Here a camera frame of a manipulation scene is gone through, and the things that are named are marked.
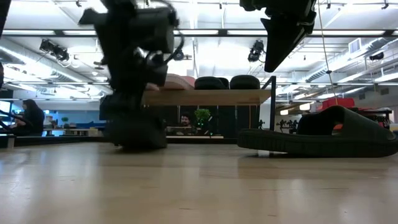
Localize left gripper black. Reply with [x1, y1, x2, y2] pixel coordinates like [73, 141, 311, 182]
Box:
[106, 46, 170, 124]

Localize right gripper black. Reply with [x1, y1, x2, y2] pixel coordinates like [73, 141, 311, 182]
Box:
[239, 0, 318, 73]

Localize wooden shelf black metal legs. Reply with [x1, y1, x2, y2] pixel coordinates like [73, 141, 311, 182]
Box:
[142, 75, 277, 139]

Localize person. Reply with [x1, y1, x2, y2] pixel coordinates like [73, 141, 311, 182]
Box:
[179, 112, 193, 128]
[10, 98, 45, 137]

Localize green potted plant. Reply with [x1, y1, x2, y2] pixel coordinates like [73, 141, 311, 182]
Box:
[194, 108, 212, 129]

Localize red storage box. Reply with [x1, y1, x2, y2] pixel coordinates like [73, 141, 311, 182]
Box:
[321, 97, 356, 110]

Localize black ceiling spotlight pair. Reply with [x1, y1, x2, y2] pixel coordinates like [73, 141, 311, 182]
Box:
[39, 38, 70, 62]

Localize storage rack with red items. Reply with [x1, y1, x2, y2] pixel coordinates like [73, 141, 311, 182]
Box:
[354, 106, 393, 130]

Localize white and yellow hanging cable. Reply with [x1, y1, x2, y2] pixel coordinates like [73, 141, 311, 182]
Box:
[316, 0, 338, 106]

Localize black metal table frame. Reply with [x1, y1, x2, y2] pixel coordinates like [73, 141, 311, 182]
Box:
[0, 133, 240, 149]

